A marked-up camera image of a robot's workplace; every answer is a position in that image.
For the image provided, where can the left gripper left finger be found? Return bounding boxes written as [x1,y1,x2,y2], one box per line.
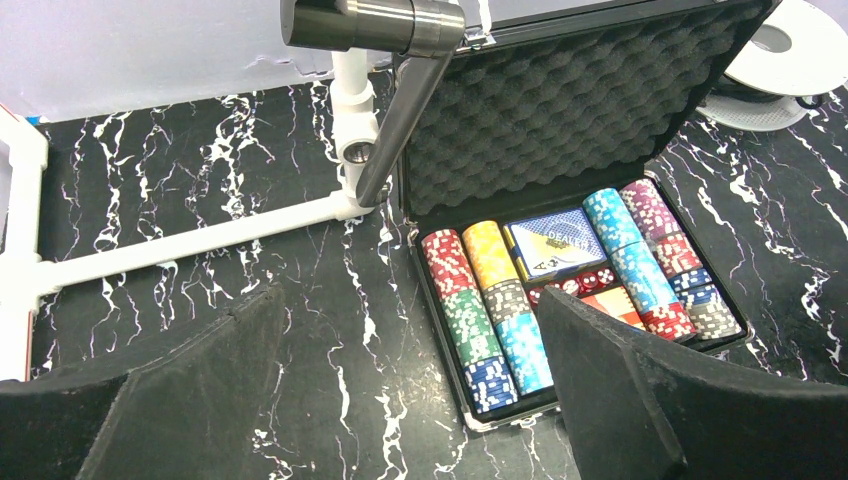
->
[1,284,285,479]

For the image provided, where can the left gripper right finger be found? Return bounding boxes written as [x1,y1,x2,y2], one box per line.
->
[538,288,847,479]

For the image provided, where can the red yellow card deck box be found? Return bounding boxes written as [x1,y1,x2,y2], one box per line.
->
[582,286,646,331]

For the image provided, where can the blue card deck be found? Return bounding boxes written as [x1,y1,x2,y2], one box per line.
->
[502,207,607,283]

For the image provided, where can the black poker chip case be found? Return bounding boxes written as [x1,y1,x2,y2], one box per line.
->
[399,1,775,433]

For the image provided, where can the clear dealer button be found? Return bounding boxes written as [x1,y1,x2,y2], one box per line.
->
[533,224,595,253]

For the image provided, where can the chip row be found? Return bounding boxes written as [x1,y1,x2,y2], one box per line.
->
[421,229,518,414]
[582,188,696,342]
[462,220,553,395]
[619,179,743,341]

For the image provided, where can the chip row far right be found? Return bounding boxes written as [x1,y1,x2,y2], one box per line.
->
[619,179,743,341]

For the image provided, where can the red dice in case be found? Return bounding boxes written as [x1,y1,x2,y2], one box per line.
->
[548,267,617,297]

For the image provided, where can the chip row far left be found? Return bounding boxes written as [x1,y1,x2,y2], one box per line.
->
[421,229,518,414]

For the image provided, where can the grey filament spool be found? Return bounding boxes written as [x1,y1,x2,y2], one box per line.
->
[697,1,847,132]

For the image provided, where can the metal pole with clamp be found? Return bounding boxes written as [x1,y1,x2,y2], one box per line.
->
[279,0,467,209]

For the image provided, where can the white PVC pipe frame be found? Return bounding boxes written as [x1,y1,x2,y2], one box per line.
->
[1,50,377,381]

